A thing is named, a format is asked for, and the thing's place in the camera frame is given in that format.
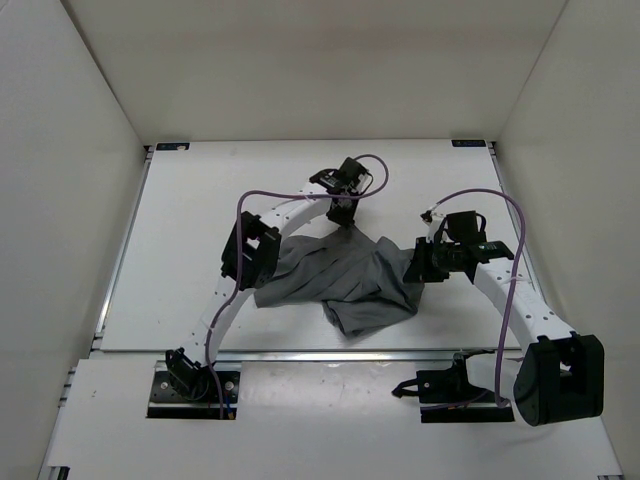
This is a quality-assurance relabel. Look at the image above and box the blue corner label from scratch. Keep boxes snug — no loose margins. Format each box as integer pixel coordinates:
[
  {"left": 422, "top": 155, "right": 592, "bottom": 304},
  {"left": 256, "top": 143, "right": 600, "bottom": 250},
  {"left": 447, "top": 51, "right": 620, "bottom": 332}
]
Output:
[
  {"left": 451, "top": 139, "right": 486, "bottom": 148},
  {"left": 155, "top": 142, "right": 190, "bottom": 151}
]

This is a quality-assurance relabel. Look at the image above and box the grey pleated skirt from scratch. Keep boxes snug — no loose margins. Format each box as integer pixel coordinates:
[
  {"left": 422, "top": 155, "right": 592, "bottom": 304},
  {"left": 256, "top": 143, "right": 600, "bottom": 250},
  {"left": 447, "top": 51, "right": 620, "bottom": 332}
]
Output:
[{"left": 254, "top": 227, "right": 424, "bottom": 338}]

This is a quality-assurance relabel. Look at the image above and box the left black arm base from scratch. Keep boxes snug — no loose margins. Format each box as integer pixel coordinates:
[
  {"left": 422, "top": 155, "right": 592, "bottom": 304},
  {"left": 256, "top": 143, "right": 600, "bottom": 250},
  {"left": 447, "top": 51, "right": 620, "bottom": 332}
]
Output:
[{"left": 146, "top": 348, "right": 241, "bottom": 420}]

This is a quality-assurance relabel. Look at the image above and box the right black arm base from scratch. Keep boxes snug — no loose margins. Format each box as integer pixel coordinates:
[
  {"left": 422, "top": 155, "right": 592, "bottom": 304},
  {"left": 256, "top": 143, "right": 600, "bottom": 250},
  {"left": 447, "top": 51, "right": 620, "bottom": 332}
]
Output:
[{"left": 391, "top": 354, "right": 515, "bottom": 424}]

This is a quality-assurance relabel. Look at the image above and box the aluminium front table rail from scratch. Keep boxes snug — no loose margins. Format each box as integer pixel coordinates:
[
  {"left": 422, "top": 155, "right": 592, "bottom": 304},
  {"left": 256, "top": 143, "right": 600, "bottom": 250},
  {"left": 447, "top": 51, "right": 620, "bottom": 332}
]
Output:
[{"left": 216, "top": 348, "right": 493, "bottom": 363}]

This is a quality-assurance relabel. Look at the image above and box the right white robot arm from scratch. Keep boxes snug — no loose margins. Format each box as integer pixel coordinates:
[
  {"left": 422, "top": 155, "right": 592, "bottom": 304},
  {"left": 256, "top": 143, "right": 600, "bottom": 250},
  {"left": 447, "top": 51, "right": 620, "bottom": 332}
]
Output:
[{"left": 404, "top": 210, "right": 604, "bottom": 426}]

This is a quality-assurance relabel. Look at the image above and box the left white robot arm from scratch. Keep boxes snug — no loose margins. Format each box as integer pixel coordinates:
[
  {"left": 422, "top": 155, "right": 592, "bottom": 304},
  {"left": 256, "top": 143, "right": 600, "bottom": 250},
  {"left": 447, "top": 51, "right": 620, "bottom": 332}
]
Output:
[{"left": 165, "top": 155, "right": 373, "bottom": 401}]

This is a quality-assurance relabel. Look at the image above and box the left blue corner label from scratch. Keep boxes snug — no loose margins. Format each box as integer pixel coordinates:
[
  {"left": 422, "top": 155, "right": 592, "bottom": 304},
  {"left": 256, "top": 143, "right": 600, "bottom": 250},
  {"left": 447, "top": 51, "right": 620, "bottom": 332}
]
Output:
[{"left": 155, "top": 142, "right": 190, "bottom": 151}]

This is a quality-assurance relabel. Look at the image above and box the right blue corner label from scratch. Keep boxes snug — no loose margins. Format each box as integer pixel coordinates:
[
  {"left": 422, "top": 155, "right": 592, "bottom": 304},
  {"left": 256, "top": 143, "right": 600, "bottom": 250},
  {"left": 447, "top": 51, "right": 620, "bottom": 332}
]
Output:
[{"left": 451, "top": 139, "right": 486, "bottom": 148}]

